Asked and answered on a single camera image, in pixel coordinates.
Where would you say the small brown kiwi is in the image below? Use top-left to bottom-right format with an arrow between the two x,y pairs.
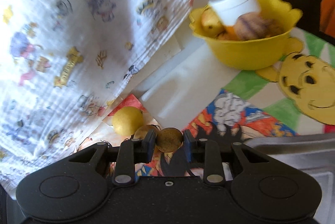
156,128 -> 183,153

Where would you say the yellow round fruit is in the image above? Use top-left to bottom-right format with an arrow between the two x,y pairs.
112,106 -> 144,136

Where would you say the colourful cartoon table mat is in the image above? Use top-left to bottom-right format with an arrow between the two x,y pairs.
124,29 -> 334,139

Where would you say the yellow plastic bowl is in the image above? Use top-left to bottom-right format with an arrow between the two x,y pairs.
189,0 -> 303,70

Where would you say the silver metal tray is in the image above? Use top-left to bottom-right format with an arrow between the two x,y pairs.
245,133 -> 335,223

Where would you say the yellow fruit in bowl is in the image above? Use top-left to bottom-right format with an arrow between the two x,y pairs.
200,8 -> 225,36

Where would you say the striped fruit in bowl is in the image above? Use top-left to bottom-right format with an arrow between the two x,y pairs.
233,12 -> 271,41

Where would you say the white printed curtain cloth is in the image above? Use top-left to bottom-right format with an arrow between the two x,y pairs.
1,0 -> 191,192

